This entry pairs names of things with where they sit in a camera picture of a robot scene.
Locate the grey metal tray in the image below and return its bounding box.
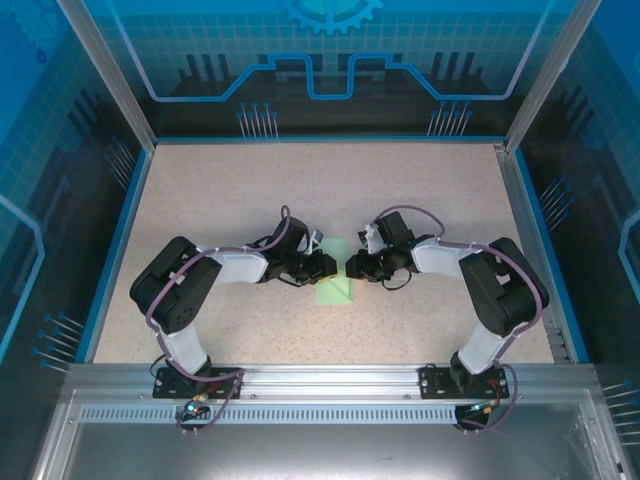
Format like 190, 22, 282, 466
29, 389, 631, 480

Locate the aluminium side rail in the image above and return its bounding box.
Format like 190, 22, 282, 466
492, 142, 574, 364

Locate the aluminium frame post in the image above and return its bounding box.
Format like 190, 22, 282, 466
503, 0, 604, 151
54, 0, 159, 151

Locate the thin black cable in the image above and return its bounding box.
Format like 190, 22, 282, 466
382, 267, 414, 292
277, 272, 314, 289

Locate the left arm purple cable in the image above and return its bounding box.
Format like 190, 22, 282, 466
144, 203, 292, 437

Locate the aluminium frame rail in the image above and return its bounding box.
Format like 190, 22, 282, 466
67, 363, 596, 396

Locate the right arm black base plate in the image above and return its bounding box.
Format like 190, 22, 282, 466
418, 365, 506, 400

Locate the light green paper sheet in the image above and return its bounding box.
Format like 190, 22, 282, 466
314, 236, 356, 306

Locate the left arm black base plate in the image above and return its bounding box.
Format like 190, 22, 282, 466
153, 367, 246, 400

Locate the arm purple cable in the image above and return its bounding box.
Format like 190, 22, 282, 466
374, 204, 546, 432
144, 203, 292, 437

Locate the slotted grey cable duct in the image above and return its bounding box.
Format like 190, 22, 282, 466
79, 407, 589, 422

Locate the blue table edge strip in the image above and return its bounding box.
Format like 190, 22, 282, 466
82, 147, 154, 364

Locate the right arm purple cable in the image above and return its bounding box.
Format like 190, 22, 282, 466
374, 204, 546, 432

